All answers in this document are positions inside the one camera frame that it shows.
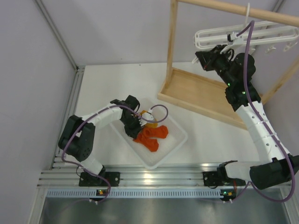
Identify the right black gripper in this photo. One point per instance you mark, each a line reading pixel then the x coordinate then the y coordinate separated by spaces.
pixel 208 58

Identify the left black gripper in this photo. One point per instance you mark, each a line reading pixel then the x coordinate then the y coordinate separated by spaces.
pixel 133 132

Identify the orange sock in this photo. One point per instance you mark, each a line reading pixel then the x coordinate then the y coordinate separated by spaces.
pixel 149 143
pixel 158 132

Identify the white clip hanger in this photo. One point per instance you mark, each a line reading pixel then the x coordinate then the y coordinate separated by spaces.
pixel 265 32

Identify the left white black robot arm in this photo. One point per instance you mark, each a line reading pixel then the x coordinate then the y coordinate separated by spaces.
pixel 78 137

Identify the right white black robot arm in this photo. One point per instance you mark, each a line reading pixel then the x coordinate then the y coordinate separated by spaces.
pixel 276 165

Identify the yellow sock upper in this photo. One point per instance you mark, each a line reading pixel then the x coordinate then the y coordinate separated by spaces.
pixel 154 125

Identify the wooden hanging rack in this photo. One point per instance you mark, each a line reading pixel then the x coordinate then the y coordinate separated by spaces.
pixel 201 94

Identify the white plastic tray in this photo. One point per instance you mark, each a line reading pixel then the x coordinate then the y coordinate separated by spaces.
pixel 176 138

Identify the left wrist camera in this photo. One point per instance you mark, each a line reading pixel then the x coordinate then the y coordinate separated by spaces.
pixel 146 117

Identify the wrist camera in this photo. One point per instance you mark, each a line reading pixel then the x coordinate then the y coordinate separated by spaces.
pixel 146 117
pixel 234 39

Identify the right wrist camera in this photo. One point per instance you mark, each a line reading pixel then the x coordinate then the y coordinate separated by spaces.
pixel 234 39

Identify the aluminium corner frame post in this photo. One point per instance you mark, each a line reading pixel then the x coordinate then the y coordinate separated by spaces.
pixel 43 10

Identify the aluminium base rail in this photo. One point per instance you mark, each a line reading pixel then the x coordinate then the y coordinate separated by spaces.
pixel 169 175

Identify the slotted grey cable duct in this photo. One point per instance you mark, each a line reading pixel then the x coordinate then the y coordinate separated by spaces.
pixel 135 193

